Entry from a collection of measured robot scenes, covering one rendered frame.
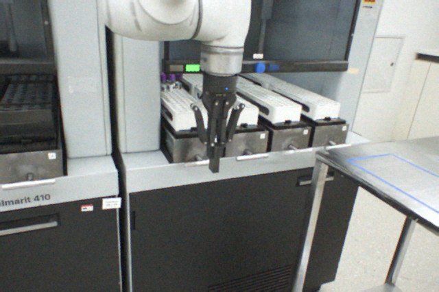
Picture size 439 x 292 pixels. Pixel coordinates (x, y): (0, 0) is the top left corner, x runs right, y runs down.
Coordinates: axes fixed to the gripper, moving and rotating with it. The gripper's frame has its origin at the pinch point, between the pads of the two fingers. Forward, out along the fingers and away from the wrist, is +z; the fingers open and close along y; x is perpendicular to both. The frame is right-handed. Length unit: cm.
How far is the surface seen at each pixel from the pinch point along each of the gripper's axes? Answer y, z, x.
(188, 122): 1.3, -3.8, -15.5
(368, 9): -59, -35, -20
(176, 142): 5.8, 0.3, -11.9
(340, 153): -29.4, -1.8, 9.7
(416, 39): -225, -17, -131
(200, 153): -1.1, 4.1, -11.9
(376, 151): -39.8, -1.8, 11.1
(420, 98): -229, 26, -115
